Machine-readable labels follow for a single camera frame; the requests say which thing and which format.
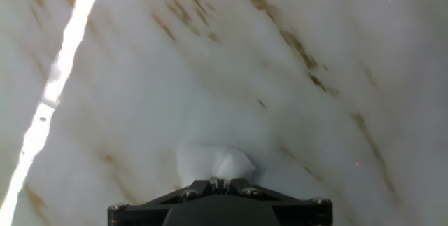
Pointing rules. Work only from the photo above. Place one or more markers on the white marble pattern board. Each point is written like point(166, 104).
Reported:
point(210, 79)

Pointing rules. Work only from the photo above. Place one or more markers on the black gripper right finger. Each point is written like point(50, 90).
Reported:
point(304, 215)

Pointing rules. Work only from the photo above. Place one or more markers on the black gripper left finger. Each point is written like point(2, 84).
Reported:
point(140, 215)

